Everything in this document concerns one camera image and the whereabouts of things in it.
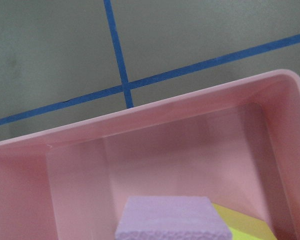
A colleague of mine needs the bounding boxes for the yellow foam block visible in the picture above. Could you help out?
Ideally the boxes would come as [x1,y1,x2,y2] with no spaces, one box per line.
[212,203,277,240]

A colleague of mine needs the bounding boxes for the pink plastic bin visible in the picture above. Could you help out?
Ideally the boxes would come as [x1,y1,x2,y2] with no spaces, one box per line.
[0,69,300,240]

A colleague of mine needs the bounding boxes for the pink foam block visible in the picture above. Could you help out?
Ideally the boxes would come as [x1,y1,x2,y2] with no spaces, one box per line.
[114,196,233,240]

